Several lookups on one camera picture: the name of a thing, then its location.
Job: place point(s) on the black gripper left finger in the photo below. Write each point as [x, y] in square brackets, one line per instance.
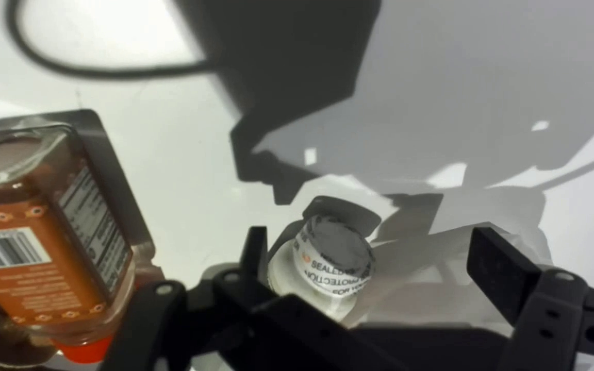
[233, 313]

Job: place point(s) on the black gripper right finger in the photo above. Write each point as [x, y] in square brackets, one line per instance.
[549, 309]

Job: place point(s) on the white pill bottle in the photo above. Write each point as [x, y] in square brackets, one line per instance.
[323, 255]

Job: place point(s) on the brown spice bottle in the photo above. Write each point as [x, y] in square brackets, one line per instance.
[68, 230]

